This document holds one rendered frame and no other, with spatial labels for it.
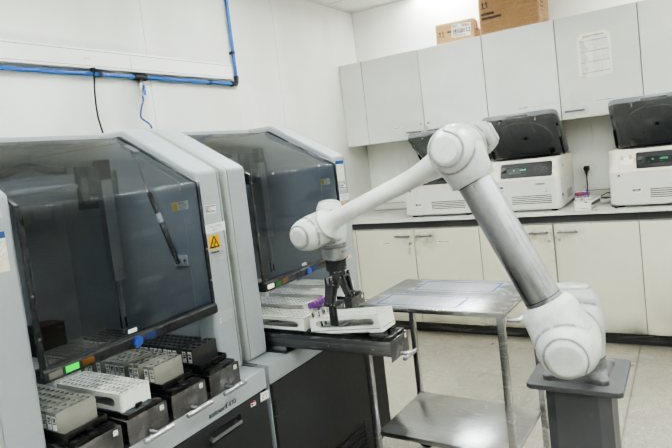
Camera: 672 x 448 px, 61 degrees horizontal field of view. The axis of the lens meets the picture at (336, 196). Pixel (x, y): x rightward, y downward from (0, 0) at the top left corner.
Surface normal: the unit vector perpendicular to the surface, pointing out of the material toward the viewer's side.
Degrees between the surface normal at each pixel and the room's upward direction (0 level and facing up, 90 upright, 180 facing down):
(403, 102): 90
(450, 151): 84
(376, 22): 90
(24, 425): 90
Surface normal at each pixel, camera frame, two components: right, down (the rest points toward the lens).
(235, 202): 0.84, -0.07
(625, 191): -0.53, 0.12
